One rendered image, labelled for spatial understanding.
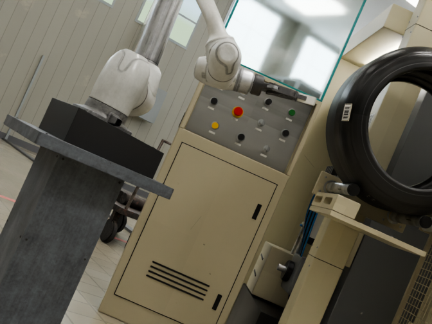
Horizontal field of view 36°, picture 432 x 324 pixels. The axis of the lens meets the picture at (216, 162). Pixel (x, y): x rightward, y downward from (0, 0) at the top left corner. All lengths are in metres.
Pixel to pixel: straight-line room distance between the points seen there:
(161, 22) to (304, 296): 1.21
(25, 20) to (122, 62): 10.37
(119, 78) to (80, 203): 0.45
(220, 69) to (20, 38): 10.59
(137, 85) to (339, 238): 1.02
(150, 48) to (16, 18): 10.15
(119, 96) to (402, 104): 1.16
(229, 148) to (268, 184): 0.24
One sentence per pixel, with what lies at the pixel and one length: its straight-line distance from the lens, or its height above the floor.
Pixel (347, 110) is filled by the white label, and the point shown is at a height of 1.14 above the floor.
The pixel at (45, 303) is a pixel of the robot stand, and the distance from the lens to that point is 2.38.
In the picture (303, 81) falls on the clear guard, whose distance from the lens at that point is 3.13.
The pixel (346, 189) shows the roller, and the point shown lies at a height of 0.89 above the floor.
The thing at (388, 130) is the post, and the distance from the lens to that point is 2.80.
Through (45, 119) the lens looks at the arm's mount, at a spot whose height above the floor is 0.69.
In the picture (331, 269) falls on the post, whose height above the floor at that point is 0.60.
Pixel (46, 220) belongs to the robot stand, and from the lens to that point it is 2.29.
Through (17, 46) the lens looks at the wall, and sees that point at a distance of 12.68.
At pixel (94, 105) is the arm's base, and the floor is 0.80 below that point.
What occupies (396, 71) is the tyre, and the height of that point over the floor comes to 1.33.
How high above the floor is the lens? 0.70
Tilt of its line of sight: 2 degrees up
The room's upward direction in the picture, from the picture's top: 24 degrees clockwise
